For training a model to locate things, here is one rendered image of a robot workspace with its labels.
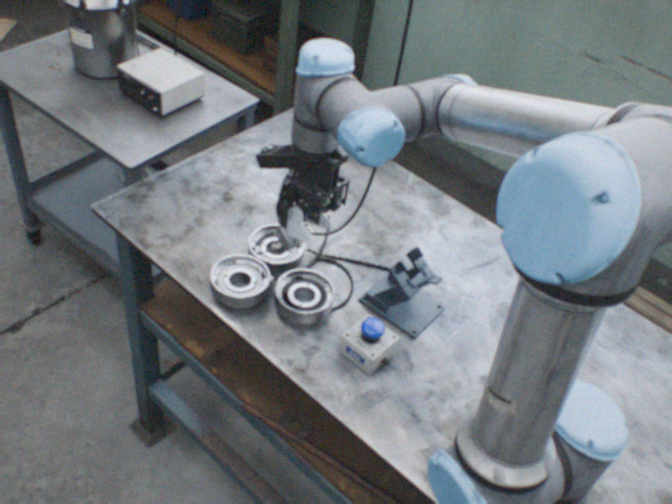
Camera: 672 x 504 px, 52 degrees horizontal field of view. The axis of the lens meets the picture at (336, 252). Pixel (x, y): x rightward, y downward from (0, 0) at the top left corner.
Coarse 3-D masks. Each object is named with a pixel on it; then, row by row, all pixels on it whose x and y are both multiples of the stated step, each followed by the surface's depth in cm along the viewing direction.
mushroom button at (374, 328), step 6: (372, 318) 114; (366, 324) 113; (372, 324) 113; (378, 324) 113; (366, 330) 112; (372, 330) 112; (378, 330) 113; (384, 330) 113; (366, 336) 113; (372, 336) 112; (378, 336) 112
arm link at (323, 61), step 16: (304, 48) 93; (320, 48) 93; (336, 48) 93; (304, 64) 92; (320, 64) 91; (336, 64) 91; (352, 64) 93; (304, 80) 93; (320, 80) 92; (304, 96) 95; (304, 112) 97; (320, 128) 98
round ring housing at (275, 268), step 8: (272, 224) 132; (256, 232) 131; (264, 232) 132; (272, 232) 132; (256, 240) 130; (272, 240) 131; (248, 248) 128; (264, 248) 129; (280, 248) 132; (256, 256) 126; (272, 256) 128; (280, 256) 128; (296, 256) 129; (272, 264) 125; (280, 264) 125; (288, 264) 126; (296, 264) 128; (272, 272) 127; (280, 272) 127
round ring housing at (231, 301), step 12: (216, 264) 123; (228, 264) 126; (252, 264) 126; (264, 264) 124; (216, 276) 123; (228, 276) 123; (240, 276) 125; (252, 276) 124; (264, 276) 125; (216, 288) 119; (228, 288) 121; (240, 288) 121; (252, 288) 122; (264, 288) 120; (228, 300) 119; (240, 300) 119; (252, 300) 120
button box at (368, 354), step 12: (360, 324) 117; (348, 336) 115; (360, 336) 115; (384, 336) 116; (396, 336) 116; (348, 348) 115; (360, 348) 113; (372, 348) 113; (384, 348) 114; (360, 360) 114; (372, 360) 112; (384, 360) 115; (372, 372) 115
